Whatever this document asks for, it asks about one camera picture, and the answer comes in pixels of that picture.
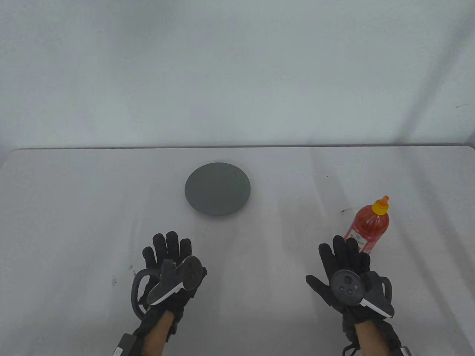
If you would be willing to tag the person's right hand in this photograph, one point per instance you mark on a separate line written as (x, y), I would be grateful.
(343, 256)

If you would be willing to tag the person's left hand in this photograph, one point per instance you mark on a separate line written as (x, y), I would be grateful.
(167, 246)

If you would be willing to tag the red ketchup bottle yellow cap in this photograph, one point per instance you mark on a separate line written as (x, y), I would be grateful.
(369, 224)

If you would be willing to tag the round grey plate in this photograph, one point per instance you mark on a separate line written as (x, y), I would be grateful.
(218, 188)

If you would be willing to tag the person's left forearm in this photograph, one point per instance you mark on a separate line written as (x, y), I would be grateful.
(157, 335)

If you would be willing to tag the person's right forearm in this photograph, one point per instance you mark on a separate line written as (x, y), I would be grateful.
(371, 339)

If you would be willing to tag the black white right hand controller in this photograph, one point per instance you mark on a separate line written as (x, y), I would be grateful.
(347, 287)

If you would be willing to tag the black white hand controller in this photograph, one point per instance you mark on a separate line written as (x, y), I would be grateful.
(347, 287)
(174, 278)

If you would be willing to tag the black white left hand controller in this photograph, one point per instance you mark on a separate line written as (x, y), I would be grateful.
(174, 278)

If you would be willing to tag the black sensor box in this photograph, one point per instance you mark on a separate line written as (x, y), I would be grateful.
(124, 346)
(405, 351)

